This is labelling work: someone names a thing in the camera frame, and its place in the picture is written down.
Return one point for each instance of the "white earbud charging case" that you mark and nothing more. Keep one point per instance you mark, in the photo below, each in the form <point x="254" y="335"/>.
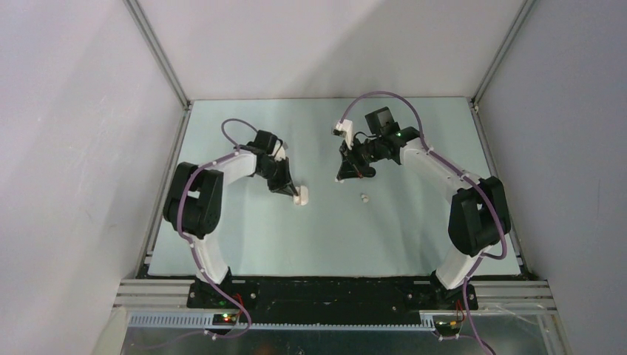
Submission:
<point x="301" y="198"/>

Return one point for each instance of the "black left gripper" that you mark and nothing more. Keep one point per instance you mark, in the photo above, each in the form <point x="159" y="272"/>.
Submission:
<point x="284" y="184"/>

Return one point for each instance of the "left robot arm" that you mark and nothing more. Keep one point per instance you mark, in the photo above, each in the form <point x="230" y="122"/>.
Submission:
<point x="194" y="201"/>

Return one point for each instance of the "aluminium front frame rail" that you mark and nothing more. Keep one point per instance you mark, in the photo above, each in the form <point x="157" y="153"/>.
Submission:
<point x="494" y="296"/>

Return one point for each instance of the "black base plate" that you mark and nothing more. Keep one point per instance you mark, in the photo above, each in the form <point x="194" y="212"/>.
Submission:
<point x="362" y="299"/>

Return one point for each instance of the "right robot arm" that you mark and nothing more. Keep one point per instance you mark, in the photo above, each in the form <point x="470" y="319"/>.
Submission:
<point x="479" y="215"/>

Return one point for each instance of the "grey slotted cable duct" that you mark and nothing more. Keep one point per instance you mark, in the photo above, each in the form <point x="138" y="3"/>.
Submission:
<point x="216" y="321"/>

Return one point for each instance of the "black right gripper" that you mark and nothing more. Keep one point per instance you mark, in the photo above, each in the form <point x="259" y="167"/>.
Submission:
<point x="351" y="167"/>

